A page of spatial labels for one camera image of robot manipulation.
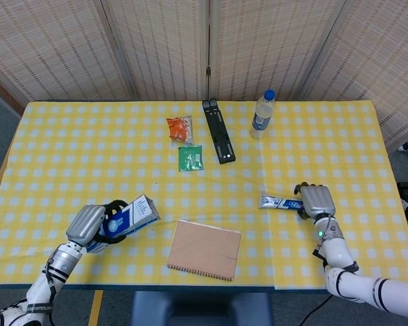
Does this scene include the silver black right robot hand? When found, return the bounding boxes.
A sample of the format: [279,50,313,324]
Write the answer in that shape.
[293,182,337,220]

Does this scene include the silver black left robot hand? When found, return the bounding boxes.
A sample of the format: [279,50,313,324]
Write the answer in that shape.
[65,199,130,247]

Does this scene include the blue white milk carton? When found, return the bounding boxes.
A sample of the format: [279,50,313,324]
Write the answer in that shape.
[86,194,160,254]

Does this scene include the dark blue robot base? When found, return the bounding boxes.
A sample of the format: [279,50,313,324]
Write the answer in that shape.
[131,290,275,326]

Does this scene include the yellow white checked tablecloth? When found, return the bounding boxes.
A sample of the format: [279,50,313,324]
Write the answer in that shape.
[0,101,408,290]

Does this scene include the clear bottle blue cap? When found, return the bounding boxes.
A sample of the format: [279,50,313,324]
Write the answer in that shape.
[250,89,277,141]

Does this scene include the black folding stand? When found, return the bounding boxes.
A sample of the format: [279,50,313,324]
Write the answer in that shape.
[202,98,237,165]

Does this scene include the brown spiral notebook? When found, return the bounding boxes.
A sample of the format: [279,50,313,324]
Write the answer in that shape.
[166,219,242,283]

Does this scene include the green foil sachet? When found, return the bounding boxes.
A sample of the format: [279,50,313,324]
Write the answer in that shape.
[177,144,204,173]

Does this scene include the orange white snack packet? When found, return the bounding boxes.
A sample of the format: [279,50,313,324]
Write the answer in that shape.
[165,115,194,145]

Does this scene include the woven folding screen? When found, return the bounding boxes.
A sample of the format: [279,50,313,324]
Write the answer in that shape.
[0,0,408,147]

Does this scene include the black cable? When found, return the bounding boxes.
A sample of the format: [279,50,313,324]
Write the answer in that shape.
[301,294,333,326]

